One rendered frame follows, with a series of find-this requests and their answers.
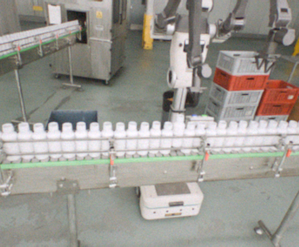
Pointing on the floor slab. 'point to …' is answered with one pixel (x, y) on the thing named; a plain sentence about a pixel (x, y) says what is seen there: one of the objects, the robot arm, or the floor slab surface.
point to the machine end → (92, 38)
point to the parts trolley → (293, 70)
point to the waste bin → (172, 104)
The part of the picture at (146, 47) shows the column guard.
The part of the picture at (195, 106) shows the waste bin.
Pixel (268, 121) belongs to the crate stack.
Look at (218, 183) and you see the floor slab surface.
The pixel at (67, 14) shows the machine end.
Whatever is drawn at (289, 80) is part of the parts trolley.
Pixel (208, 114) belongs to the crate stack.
